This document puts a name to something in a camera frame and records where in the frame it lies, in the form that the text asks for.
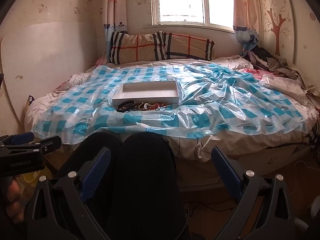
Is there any white rounded board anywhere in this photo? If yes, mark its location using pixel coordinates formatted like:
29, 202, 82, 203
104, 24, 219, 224
0, 21, 98, 128

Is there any yellow plastic basin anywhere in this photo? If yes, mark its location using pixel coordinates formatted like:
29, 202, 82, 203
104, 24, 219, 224
23, 171, 42, 188

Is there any white framed window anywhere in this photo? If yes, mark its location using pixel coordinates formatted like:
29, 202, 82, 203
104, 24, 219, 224
149, 0, 236, 33

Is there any blue checkered plastic sheet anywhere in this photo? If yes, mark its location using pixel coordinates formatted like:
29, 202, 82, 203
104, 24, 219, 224
32, 61, 312, 146

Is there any pile of dark clothes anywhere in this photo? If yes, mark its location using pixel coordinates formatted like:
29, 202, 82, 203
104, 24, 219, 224
239, 46, 313, 81

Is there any white plastic object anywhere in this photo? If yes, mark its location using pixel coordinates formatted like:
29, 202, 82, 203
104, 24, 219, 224
292, 200, 320, 233

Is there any person's left hand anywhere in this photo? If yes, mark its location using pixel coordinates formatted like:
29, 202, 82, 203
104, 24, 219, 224
0, 176, 27, 227

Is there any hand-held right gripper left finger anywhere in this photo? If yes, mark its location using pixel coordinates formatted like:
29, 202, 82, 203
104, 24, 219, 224
26, 147, 112, 240

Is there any pile of mixed bracelets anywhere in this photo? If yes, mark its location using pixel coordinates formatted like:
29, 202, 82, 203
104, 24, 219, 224
135, 101, 176, 112

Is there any brown tree wall decal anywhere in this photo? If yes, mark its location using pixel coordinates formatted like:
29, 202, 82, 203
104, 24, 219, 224
261, 0, 294, 57

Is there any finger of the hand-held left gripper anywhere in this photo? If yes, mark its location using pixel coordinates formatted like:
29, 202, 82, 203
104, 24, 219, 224
0, 132, 35, 147
0, 135, 62, 156

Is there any patterned curtain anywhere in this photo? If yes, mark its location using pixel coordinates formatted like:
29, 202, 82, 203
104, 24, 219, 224
102, 0, 129, 63
231, 0, 263, 53

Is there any plaid pillow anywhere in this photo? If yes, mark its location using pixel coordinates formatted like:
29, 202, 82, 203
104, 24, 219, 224
153, 31, 215, 61
108, 31, 167, 64

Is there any white cardboard box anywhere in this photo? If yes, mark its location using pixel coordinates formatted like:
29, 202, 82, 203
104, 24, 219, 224
112, 81, 180, 107

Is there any pink cloth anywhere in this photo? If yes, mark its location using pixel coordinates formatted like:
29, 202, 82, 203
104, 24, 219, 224
94, 55, 108, 67

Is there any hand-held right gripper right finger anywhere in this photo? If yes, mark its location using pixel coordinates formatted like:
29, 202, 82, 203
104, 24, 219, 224
211, 146, 297, 240

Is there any wooden bed base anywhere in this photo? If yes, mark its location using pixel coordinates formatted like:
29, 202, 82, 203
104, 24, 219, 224
172, 140, 318, 191

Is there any black bangle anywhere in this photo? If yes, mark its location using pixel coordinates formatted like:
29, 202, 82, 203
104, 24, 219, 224
116, 100, 137, 113

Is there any person's right leg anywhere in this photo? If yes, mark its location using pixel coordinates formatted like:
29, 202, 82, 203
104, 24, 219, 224
106, 132, 187, 240

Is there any black floor cable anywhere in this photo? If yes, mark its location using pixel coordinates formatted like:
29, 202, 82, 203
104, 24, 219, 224
184, 197, 236, 216

